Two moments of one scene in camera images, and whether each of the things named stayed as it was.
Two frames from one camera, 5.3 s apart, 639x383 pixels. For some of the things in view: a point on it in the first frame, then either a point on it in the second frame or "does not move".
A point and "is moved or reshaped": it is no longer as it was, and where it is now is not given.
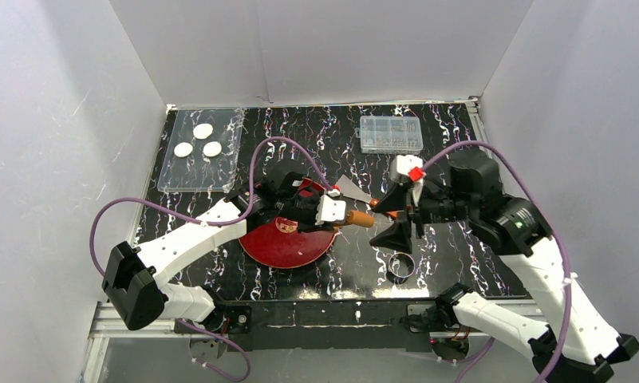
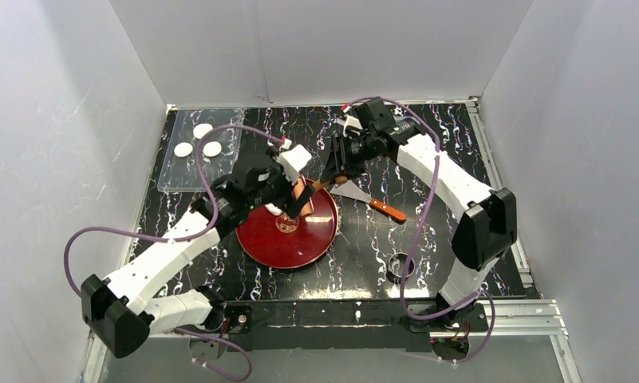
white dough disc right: [212, 148] does not move
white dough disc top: [203, 131] does not move
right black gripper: [411, 212] -> [341, 155]
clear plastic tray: [203, 154] does not move
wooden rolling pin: [360, 219] is moved or reshaped
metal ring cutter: [401, 265] does not move
